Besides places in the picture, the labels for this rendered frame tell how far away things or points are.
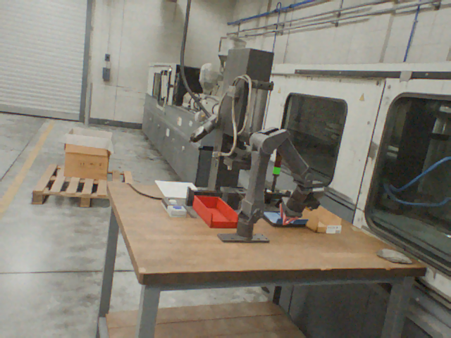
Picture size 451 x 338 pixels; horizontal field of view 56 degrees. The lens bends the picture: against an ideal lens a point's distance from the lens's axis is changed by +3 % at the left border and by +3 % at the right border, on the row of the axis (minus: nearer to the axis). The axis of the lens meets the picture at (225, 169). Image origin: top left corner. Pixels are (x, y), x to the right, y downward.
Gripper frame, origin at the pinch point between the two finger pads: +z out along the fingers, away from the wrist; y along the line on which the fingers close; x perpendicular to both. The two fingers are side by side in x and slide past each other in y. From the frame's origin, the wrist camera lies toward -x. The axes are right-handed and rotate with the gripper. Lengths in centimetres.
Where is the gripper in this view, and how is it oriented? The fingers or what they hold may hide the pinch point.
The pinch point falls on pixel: (283, 220)
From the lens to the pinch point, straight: 183.6
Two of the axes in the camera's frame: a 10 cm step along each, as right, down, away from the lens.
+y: -2.1, -6.9, 7.0
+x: -9.3, -0.8, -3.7
